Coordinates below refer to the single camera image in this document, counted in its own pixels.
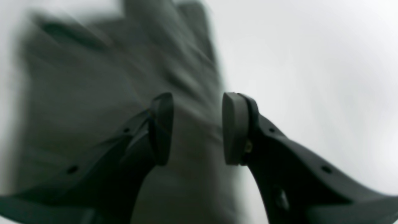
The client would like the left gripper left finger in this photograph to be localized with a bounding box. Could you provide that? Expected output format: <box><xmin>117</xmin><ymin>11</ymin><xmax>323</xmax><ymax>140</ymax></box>
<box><xmin>0</xmin><ymin>93</ymin><xmax>174</xmax><ymax>224</ymax></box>

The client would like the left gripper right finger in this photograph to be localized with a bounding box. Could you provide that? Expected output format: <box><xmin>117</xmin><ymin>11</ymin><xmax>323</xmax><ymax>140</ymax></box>
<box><xmin>222</xmin><ymin>92</ymin><xmax>398</xmax><ymax>224</ymax></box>

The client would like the dark grey t-shirt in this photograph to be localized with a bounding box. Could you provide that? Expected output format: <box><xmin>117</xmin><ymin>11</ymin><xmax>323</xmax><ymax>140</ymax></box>
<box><xmin>6</xmin><ymin>0</ymin><xmax>249</xmax><ymax>224</ymax></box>

